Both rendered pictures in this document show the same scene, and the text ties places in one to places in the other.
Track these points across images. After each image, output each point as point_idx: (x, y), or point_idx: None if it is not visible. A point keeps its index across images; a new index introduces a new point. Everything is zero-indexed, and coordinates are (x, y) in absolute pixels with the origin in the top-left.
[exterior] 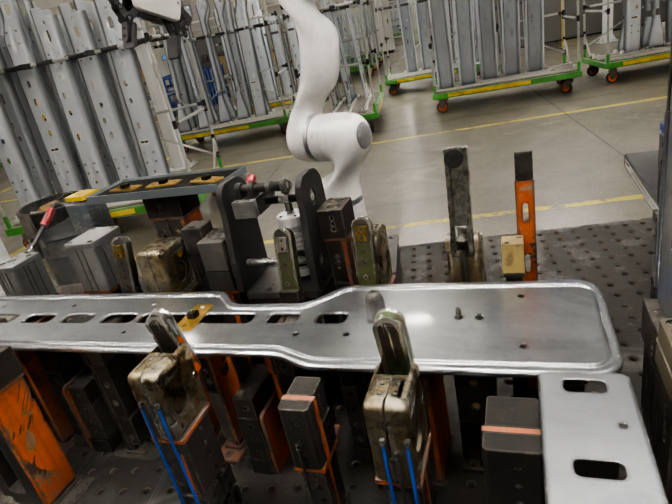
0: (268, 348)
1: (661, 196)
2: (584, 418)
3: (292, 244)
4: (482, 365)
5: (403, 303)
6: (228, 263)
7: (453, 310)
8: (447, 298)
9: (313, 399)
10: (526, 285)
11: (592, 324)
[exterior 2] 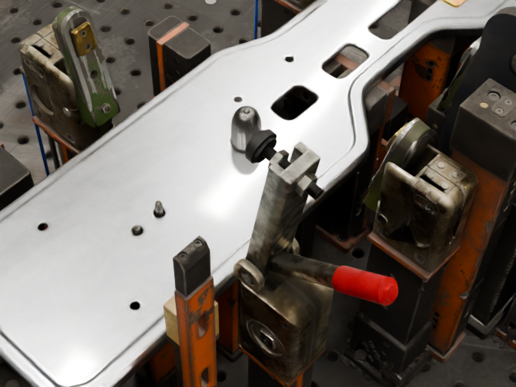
0: (285, 31)
1: None
2: None
3: (467, 64)
4: (56, 177)
5: (253, 181)
6: None
7: (180, 217)
8: (215, 229)
9: (157, 42)
10: (150, 328)
11: (4, 316)
